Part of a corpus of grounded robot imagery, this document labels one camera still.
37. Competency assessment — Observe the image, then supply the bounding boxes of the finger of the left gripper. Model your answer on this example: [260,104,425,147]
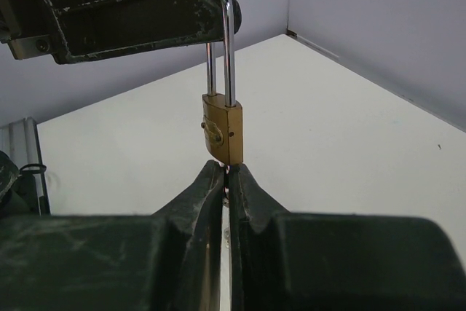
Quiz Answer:
[38,0,224,64]

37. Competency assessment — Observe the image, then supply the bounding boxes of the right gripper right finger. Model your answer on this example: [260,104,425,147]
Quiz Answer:
[228,164,465,310]

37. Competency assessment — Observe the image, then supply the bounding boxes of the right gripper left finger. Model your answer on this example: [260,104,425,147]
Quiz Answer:
[1,160,224,310]

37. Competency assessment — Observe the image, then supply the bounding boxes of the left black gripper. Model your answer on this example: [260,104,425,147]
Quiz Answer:
[1,0,56,60]

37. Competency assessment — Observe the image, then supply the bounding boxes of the long-shackle brass padlock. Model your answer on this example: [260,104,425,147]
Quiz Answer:
[201,0,243,166]

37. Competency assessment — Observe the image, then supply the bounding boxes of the small silver keys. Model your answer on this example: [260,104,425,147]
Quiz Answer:
[222,166,230,249]

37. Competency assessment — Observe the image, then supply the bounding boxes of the aluminium frame rail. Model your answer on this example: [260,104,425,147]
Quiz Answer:
[1,117,51,219]

